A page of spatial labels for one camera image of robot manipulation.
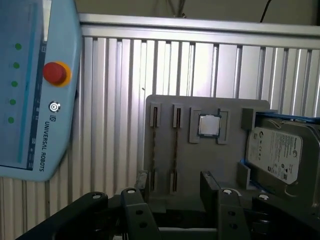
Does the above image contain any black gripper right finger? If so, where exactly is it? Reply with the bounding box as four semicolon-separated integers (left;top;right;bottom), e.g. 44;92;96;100
199;170;320;240

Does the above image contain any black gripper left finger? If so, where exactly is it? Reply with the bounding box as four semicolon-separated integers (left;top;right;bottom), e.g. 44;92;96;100
14;170;162;240

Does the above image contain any grey parts rack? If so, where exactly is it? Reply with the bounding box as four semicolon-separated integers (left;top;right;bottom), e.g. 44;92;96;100
142;94;279;213

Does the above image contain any hard disk in blue carrier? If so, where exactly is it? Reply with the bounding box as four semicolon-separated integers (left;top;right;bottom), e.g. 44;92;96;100
238;109;320;221

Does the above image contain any silver CPU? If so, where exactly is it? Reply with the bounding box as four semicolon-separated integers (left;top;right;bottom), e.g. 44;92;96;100
198;113;222;138

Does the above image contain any pale blue teach pendant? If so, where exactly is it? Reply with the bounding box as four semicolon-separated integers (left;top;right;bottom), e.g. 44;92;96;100
0;0;84;184

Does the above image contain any thin black cable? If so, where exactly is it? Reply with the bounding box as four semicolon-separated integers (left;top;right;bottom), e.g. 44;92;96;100
259;0;276;23

